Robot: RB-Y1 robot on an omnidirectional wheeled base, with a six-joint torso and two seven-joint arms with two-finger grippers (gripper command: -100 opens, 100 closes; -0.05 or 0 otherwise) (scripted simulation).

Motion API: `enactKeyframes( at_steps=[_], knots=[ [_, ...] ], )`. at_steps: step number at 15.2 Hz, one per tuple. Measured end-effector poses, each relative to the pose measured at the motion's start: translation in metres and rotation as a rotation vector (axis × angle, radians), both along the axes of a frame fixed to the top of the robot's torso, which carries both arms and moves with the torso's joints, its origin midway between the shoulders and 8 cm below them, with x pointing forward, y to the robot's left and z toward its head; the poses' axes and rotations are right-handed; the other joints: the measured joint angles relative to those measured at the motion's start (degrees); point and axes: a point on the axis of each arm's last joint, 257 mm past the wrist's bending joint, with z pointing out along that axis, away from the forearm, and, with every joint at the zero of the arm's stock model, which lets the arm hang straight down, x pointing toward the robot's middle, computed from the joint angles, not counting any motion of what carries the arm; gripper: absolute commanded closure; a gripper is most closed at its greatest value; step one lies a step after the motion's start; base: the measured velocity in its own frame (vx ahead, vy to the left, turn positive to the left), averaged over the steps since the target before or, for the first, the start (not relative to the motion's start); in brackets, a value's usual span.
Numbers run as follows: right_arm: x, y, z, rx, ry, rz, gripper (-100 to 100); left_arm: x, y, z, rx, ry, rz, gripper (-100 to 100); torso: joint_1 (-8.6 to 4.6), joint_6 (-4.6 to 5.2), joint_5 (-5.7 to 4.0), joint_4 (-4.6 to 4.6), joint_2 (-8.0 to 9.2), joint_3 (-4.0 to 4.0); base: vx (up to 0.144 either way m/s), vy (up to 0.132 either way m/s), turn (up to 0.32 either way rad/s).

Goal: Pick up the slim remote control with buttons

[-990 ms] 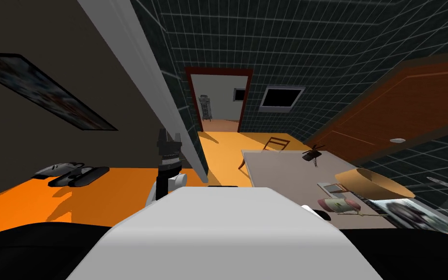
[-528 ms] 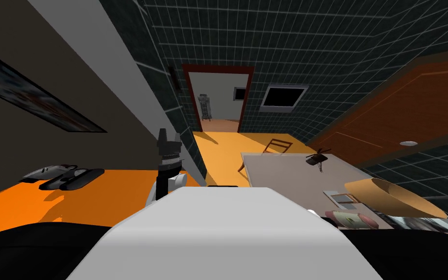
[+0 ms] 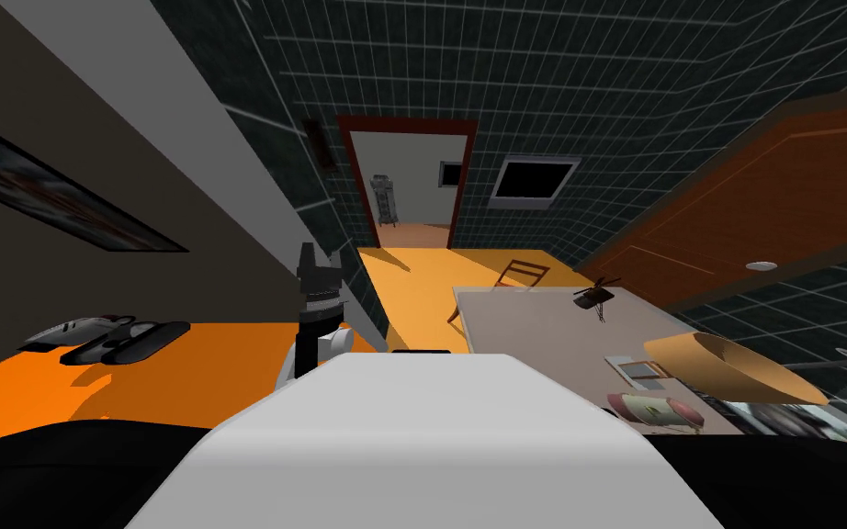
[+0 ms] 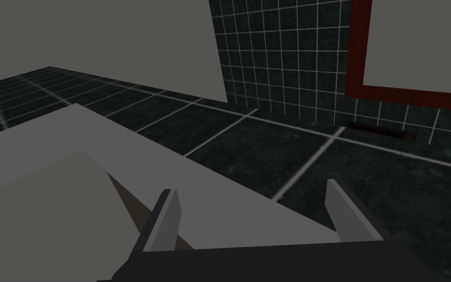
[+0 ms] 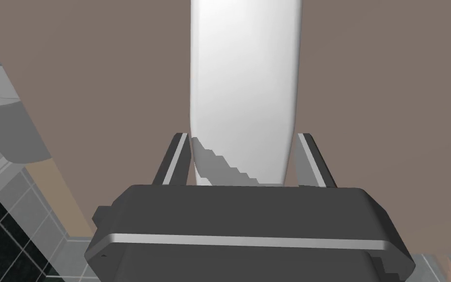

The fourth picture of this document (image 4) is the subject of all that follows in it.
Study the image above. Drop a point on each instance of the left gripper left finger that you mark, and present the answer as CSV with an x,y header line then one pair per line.
x,y
166,227

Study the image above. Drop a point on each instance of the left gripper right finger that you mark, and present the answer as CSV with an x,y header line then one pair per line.
x,y
350,223

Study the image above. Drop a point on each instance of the pale grey door leaf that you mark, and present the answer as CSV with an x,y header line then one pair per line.
x,y
413,43

